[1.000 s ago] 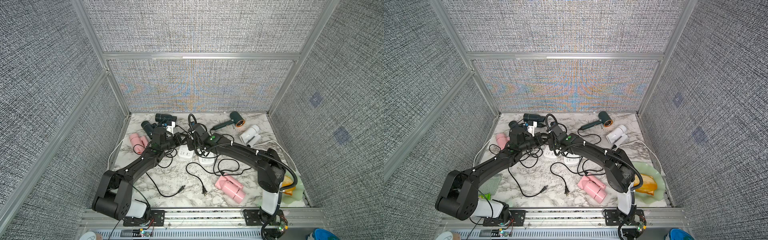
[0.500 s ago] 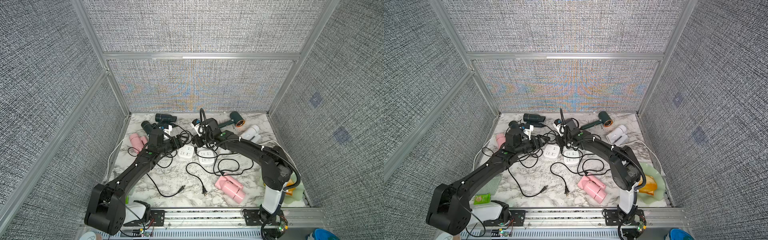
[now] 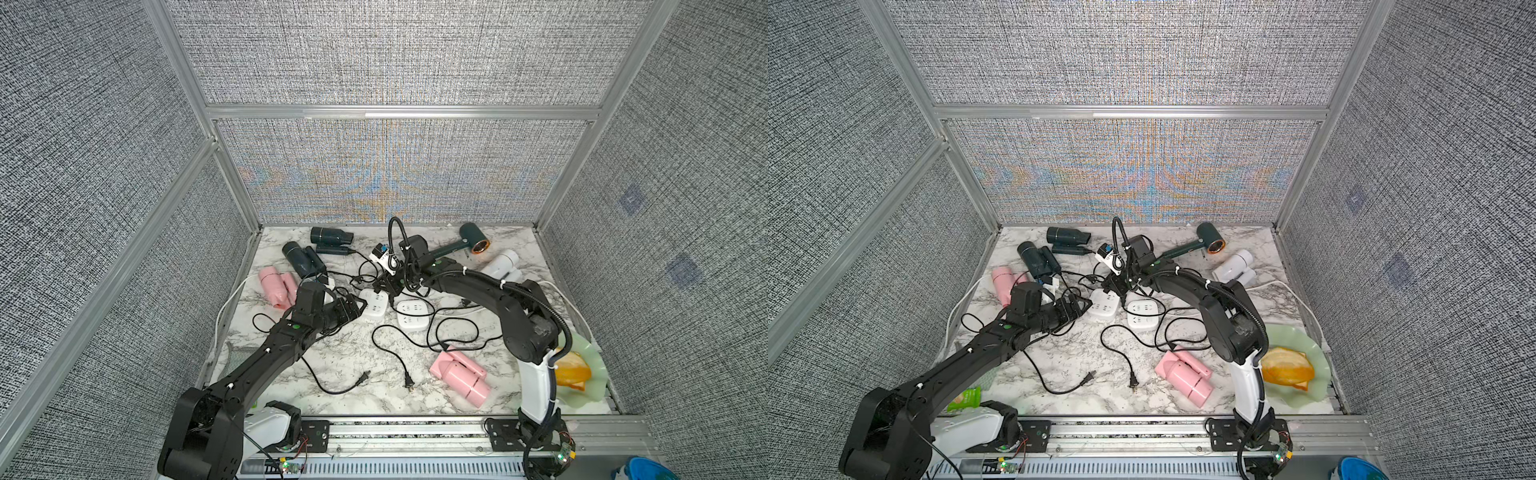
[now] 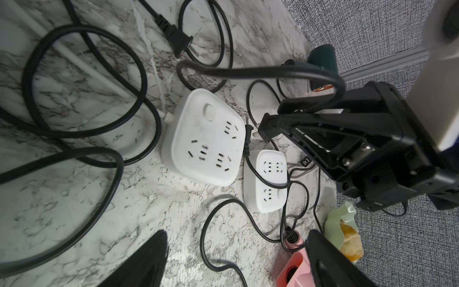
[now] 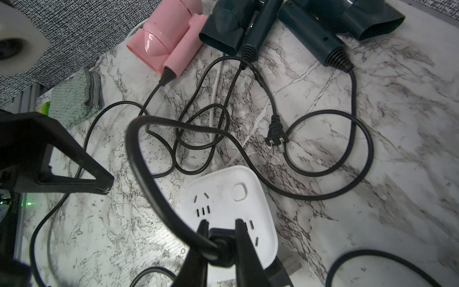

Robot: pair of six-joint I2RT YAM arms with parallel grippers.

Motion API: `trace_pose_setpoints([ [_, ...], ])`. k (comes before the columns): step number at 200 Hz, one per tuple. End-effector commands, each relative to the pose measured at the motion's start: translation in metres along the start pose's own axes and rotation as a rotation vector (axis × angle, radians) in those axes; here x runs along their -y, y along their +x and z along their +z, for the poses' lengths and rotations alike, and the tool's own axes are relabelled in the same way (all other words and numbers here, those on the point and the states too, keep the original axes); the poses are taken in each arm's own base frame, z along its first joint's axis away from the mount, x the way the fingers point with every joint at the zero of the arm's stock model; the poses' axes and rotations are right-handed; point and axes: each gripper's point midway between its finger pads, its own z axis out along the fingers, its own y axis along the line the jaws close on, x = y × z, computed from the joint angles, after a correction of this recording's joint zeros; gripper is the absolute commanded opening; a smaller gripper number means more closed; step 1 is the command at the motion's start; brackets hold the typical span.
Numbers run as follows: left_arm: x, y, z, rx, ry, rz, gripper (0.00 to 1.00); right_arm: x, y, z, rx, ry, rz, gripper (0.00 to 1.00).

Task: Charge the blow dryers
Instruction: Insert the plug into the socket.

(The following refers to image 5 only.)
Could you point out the left white power strip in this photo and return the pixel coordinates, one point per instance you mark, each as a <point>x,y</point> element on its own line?
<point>227,195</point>

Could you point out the dark green dryer folded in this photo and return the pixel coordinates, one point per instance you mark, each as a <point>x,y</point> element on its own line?
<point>240,26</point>

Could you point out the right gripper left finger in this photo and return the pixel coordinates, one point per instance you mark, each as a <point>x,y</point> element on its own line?
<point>194,272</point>

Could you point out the green snack packet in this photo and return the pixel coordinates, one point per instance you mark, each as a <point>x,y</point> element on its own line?
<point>44,108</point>

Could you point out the dark green dryer back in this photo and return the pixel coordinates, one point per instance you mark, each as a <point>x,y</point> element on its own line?
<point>316,24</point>

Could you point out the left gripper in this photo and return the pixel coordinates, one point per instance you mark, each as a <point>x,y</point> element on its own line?
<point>30,145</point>

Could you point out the grey green cloth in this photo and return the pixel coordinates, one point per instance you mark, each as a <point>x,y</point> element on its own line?
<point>76,99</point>

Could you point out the pink dryer left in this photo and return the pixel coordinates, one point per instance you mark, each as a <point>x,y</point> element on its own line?
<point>169,39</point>

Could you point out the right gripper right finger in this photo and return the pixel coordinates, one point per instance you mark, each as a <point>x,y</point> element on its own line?
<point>248,269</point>

